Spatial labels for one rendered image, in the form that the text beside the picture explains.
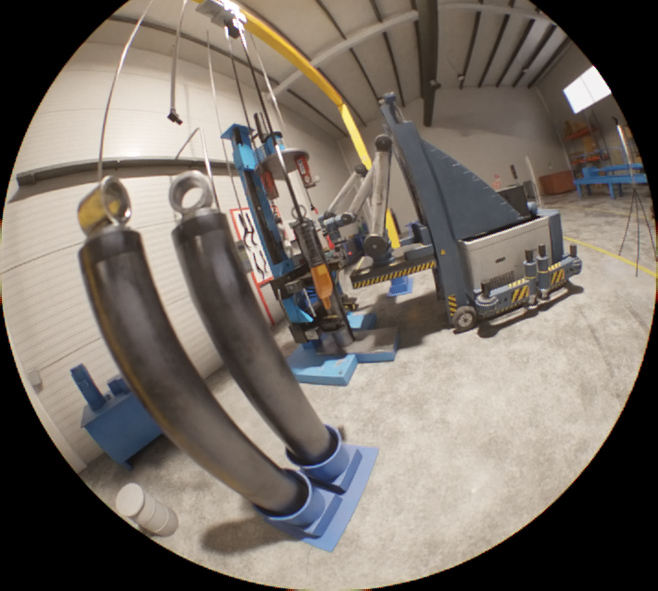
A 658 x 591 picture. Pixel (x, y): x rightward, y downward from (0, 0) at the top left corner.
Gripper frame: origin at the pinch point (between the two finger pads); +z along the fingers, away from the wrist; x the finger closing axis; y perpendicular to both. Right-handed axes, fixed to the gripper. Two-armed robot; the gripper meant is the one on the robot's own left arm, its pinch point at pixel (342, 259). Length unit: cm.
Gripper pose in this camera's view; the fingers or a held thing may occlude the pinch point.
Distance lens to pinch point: 189.8
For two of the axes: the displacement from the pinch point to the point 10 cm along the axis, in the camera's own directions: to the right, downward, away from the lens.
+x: -2.8, 2.2, -9.3
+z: 3.3, 9.4, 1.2
